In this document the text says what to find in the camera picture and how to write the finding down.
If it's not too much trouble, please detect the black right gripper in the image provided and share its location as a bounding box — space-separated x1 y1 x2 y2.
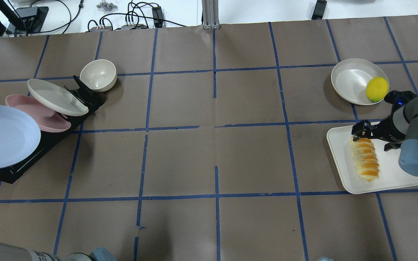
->
351 114 405 152

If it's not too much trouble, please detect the orange striped bread roll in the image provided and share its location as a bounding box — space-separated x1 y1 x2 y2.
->
349 138 380 182

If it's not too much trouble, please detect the light blue plate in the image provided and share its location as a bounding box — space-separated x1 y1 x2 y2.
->
0 105 41 168

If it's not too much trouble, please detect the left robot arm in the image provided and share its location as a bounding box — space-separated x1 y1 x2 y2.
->
0 105 60 261

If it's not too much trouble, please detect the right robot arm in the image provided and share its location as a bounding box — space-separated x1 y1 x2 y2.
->
352 90 418 177

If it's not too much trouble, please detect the pink plate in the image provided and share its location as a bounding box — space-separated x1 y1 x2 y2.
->
5 95 71 133

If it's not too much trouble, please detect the cream plate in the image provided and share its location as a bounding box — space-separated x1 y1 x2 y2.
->
27 79 89 117

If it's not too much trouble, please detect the yellow lemon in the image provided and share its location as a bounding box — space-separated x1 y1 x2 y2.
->
365 76 389 103

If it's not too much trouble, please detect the white shallow bowl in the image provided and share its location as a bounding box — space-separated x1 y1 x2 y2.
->
331 58 389 105

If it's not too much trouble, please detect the white rectangular tray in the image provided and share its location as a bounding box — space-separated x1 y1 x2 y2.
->
327 126 418 194

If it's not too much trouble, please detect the black dish rack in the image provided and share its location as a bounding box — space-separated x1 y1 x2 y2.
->
0 76 104 184

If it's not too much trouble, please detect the cream deep bowl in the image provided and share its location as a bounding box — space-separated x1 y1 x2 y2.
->
80 59 118 92

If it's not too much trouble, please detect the black power adapter top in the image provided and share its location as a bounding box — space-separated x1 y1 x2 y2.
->
152 6 164 28

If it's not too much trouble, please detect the aluminium frame post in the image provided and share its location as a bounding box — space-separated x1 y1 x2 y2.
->
202 0 220 30

